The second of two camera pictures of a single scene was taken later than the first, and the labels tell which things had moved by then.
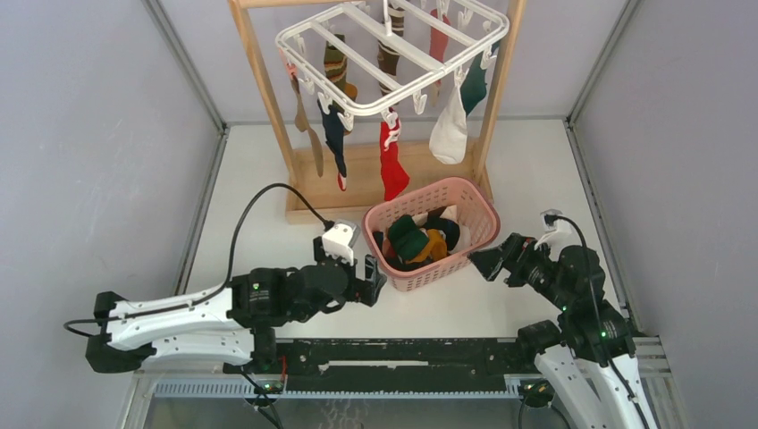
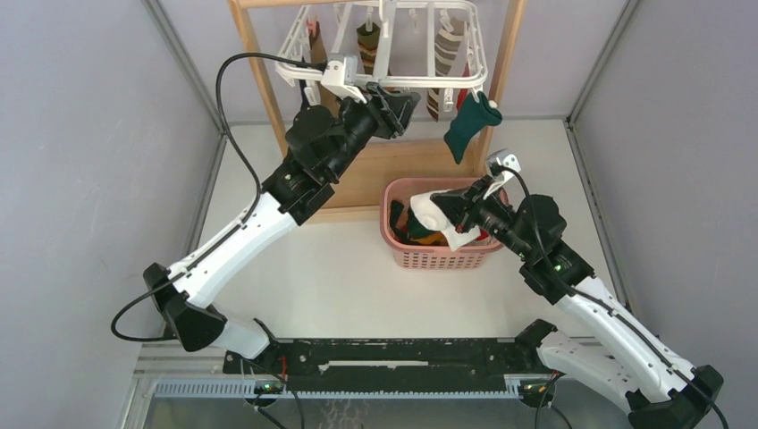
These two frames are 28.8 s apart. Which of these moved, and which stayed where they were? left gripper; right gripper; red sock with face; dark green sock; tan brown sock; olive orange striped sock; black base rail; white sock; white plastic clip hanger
Moved: left gripper; white sock; olive orange striped sock; right gripper; dark green sock; tan brown sock; red sock with face
Stayed: white plastic clip hanger; black base rail
